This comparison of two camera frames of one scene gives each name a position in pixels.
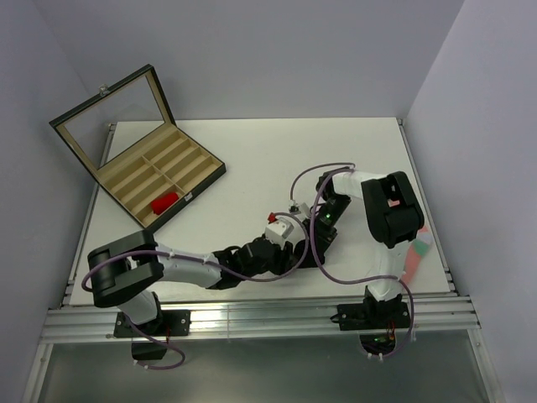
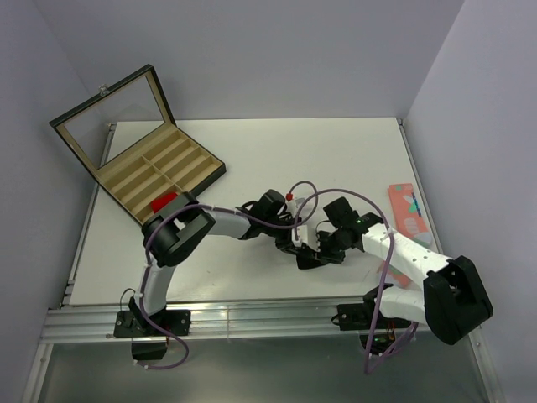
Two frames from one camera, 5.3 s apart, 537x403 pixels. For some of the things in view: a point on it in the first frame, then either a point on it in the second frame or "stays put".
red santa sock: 163,202 stays put
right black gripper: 323,236 to 324,255
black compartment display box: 127,136 stays put
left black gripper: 284,259 to 286,245
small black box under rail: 148,351 stays put
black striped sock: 306,254 stays put
